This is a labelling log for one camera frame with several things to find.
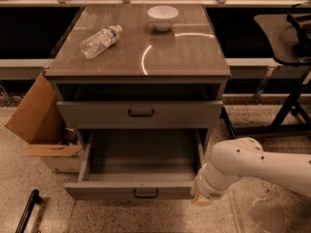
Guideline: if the grey drawer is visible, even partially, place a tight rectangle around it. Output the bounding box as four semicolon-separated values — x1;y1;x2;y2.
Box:
57;101;223;129
65;129;204;200

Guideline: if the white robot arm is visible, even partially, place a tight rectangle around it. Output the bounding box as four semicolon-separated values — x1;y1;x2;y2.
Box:
190;138;311;206

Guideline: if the grey drawer cabinet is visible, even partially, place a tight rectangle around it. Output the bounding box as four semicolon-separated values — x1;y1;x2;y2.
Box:
46;4;230;144

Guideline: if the grey top drawer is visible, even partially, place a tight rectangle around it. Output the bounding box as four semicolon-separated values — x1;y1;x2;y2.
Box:
57;101;223;129

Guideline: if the black bar lower left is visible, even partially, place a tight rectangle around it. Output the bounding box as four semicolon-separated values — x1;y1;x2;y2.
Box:
15;189;41;233

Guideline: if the brown cardboard box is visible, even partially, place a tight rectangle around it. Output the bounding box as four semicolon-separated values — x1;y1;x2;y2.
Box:
6;74;86;173

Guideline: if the clear plastic water bottle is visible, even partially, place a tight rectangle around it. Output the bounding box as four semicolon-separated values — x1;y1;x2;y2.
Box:
79;25;122;59

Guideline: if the white ceramic bowl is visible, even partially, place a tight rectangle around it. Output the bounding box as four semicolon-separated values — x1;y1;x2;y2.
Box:
148;6;179;31

